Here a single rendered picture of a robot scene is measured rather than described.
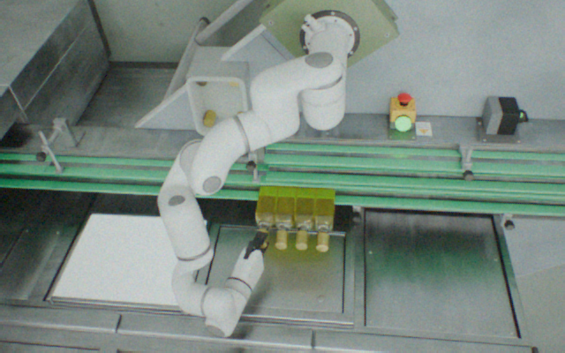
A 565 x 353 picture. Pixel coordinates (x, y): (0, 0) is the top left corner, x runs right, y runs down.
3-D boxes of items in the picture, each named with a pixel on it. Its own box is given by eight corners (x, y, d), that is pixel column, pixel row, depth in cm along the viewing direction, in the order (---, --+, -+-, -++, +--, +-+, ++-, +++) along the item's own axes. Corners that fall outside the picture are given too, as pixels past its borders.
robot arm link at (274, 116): (238, 135, 114) (223, 77, 102) (333, 100, 119) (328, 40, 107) (253, 161, 108) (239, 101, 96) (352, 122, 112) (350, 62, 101)
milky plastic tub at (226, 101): (203, 118, 166) (197, 136, 160) (191, 60, 150) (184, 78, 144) (255, 120, 164) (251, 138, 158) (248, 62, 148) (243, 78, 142)
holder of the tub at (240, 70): (207, 129, 170) (201, 145, 164) (192, 60, 150) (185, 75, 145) (256, 131, 168) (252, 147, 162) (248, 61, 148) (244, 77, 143)
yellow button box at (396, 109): (388, 113, 156) (389, 129, 151) (391, 93, 151) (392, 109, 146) (411, 114, 155) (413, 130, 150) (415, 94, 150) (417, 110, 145)
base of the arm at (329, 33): (287, 29, 129) (279, 64, 119) (321, -3, 122) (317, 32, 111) (328, 66, 136) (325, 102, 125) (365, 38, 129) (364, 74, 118)
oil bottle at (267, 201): (265, 178, 165) (255, 231, 150) (263, 167, 161) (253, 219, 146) (282, 179, 164) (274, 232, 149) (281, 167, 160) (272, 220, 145)
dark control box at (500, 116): (480, 116, 153) (485, 134, 147) (486, 94, 147) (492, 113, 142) (508, 116, 152) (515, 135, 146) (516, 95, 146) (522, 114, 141)
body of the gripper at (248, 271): (252, 304, 136) (267, 270, 143) (247, 283, 128) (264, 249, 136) (227, 296, 138) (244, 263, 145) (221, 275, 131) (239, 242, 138)
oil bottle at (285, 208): (282, 179, 164) (274, 232, 149) (282, 168, 160) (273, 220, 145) (299, 180, 163) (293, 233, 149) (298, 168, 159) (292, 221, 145)
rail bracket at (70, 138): (74, 135, 174) (46, 183, 158) (56, 96, 162) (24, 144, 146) (87, 136, 173) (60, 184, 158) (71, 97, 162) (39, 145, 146)
